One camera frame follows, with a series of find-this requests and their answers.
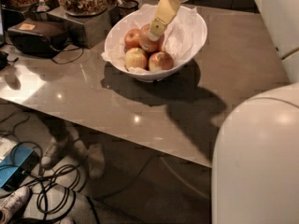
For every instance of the front left yellow-red apple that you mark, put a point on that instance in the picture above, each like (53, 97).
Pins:
(136, 58)

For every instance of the white sneaker lower left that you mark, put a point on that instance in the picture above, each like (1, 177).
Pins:
(13, 203)

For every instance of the grey box stand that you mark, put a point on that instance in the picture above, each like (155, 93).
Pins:
(86, 32)

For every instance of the white bowl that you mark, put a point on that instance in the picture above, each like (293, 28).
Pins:
(190, 47)

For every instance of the black device with label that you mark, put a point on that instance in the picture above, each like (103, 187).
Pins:
(43, 39)

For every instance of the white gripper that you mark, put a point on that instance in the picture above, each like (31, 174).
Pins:
(165, 12)

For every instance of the black cup with scoop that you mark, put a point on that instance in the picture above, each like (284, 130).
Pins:
(39, 11)

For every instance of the white sneaker under table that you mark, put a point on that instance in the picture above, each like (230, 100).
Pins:
(53, 153)

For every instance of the red apple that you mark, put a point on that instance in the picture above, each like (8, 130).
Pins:
(148, 45)
(131, 39)
(160, 61)

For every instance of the blue box on floor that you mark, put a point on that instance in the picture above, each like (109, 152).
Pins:
(13, 167)

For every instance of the white paper liner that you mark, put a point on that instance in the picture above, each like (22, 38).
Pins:
(183, 31)

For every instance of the black cup with spoon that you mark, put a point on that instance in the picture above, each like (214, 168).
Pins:
(126, 7)

